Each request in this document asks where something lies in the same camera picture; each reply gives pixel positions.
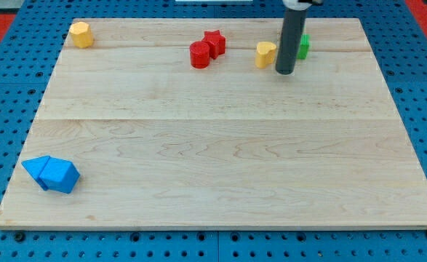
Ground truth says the blue cube block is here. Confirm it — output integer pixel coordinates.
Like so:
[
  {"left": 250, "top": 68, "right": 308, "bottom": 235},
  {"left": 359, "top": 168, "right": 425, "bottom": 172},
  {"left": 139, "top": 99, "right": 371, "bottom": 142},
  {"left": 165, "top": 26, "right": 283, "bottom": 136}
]
[{"left": 39, "top": 157, "right": 80, "bottom": 194}]

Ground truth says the green block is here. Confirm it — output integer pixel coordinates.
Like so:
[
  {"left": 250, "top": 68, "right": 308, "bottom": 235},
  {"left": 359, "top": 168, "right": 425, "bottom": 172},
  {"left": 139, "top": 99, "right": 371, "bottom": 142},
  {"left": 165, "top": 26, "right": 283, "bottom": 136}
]
[{"left": 297, "top": 34, "right": 311, "bottom": 60}]

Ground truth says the red cylinder block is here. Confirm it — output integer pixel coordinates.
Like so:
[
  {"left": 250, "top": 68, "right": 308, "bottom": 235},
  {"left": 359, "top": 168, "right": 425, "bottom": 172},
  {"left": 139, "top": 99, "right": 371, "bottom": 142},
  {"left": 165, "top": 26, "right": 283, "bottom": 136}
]
[{"left": 189, "top": 41, "right": 210, "bottom": 69}]

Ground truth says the blue triangle block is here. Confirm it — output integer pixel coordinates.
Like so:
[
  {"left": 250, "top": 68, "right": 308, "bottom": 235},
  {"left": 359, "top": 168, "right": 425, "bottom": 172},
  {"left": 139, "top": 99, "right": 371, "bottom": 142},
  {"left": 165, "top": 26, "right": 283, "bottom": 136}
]
[{"left": 21, "top": 156, "right": 50, "bottom": 191}]

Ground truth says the white arm end mount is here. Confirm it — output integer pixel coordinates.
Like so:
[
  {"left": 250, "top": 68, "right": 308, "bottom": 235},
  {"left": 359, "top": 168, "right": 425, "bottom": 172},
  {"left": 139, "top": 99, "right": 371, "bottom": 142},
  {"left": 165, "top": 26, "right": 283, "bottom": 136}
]
[{"left": 282, "top": 0, "right": 323, "bottom": 9}]

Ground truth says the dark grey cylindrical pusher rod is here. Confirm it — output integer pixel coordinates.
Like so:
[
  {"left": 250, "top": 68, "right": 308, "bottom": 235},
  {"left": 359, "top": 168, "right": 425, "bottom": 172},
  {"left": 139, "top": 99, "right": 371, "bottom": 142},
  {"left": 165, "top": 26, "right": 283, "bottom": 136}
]
[{"left": 275, "top": 8, "right": 307, "bottom": 75}]

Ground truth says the light wooden board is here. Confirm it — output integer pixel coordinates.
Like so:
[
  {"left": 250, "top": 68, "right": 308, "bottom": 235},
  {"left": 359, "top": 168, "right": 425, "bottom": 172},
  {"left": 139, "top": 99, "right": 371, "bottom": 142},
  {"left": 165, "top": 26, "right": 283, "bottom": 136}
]
[{"left": 0, "top": 18, "right": 427, "bottom": 231}]

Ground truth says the yellow hexagon block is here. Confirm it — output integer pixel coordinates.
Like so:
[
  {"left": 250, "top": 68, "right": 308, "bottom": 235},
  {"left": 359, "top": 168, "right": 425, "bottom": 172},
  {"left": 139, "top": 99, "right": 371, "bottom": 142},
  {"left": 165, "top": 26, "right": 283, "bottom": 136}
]
[{"left": 69, "top": 22, "right": 94, "bottom": 48}]

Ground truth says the yellow heart block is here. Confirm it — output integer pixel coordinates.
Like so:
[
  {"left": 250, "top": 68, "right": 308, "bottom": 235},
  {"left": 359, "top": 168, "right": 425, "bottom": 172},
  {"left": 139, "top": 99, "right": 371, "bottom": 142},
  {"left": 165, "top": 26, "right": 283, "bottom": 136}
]
[{"left": 255, "top": 41, "right": 277, "bottom": 68}]

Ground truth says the red star block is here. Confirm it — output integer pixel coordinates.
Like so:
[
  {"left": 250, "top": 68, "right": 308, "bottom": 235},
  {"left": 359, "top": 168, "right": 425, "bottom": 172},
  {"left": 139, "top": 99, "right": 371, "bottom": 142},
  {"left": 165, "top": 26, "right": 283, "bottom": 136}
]
[{"left": 202, "top": 30, "right": 226, "bottom": 60}]

